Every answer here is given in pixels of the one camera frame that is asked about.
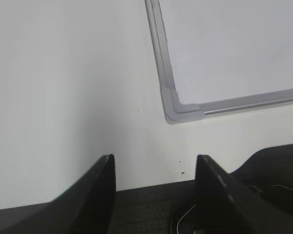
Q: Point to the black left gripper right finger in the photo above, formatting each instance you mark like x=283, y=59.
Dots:
x=228, y=207

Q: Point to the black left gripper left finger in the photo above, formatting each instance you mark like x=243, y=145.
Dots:
x=85, y=208

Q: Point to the white board with grey frame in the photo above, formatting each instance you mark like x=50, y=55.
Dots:
x=216, y=57

